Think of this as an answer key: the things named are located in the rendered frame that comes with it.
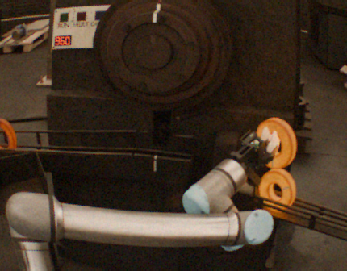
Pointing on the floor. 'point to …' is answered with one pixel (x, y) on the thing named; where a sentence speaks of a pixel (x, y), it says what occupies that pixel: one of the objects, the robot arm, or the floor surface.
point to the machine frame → (87, 193)
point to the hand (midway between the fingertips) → (276, 138)
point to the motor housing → (223, 258)
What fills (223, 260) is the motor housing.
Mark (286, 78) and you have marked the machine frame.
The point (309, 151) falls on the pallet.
